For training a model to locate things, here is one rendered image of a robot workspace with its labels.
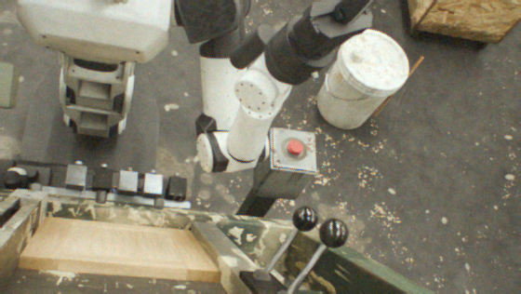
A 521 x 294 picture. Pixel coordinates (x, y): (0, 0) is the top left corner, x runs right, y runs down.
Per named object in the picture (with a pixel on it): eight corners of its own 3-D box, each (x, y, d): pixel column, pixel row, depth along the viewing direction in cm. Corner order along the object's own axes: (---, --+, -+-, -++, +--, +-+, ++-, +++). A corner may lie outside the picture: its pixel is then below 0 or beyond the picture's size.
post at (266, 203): (223, 258, 237) (283, 171, 174) (223, 273, 235) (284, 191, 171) (208, 256, 236) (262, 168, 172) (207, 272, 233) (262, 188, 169)
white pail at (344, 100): (373, 86, 298) (421, 22, 258) (377, 140, 285) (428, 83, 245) (310, 73, 289) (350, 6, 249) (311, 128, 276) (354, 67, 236)
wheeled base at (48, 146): (33, 65, 244) (30, 9, 215) (167, 86, 259) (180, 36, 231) (4, 217, 216) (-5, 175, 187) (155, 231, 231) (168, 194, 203)
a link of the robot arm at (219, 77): (191, 159, 132) (182, 53, 123) (247, 149, 137) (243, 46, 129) (210, 178, 123) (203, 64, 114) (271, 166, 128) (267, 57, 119)
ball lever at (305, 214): (264, 287, 91) (318, 213, 93) (271, 295, 88) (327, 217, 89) (244, 273, 90) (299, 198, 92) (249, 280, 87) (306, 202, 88)
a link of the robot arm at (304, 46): (385, 38, 94) (337, 73, 103) (356, -20, 94) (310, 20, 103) (328, 55, 86) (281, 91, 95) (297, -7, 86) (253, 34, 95)
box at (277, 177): (293, 163, 176) (315, 131, 161) (294, 202, 171) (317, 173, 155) (252, 157, 172) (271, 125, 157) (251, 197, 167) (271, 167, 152)
